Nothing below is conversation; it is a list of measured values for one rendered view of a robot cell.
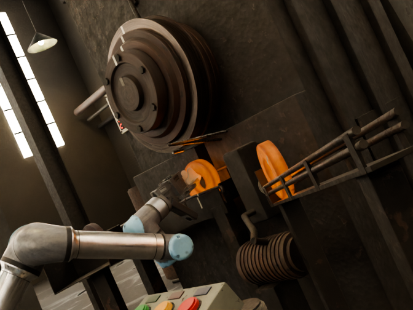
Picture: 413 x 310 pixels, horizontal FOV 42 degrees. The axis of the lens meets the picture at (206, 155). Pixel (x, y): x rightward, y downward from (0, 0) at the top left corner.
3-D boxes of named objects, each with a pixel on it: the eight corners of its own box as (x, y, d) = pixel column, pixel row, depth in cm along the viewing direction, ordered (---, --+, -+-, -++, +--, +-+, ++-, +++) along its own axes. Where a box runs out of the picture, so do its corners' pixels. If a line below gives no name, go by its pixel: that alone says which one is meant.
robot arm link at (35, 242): (20, 219, 137) (196, 227, 158) (15, 221, 147) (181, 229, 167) (16, 266, 135) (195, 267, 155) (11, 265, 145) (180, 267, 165)
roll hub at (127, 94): (137, 140, 194) (105, 69, 195) (180, 114, 173) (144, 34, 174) (125, 144, 191) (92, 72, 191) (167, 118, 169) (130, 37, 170)
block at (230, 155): (272, 212, 177) (241, 146, 178) (289, 207, 171) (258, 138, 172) (251, 225, 170) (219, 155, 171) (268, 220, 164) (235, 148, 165)
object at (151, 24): (155, 162, 208) (105, 51, 209) (232, 122, 173) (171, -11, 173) (142, 168, 204) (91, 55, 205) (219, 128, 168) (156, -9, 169)
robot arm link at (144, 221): (133, 248, 170) (116, 227, 169) (155, 227, 177) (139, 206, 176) (145, 243, 164) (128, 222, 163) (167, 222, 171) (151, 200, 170)
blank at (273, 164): (296, 204, 143) (285, 210, 143) (270, 163, 153) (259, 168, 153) (293, 171, 131) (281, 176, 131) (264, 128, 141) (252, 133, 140)
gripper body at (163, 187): (180, 169, 180) (158, 190, 172) (195, 190, 181) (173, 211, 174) (168, 175, 186) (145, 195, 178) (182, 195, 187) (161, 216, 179)
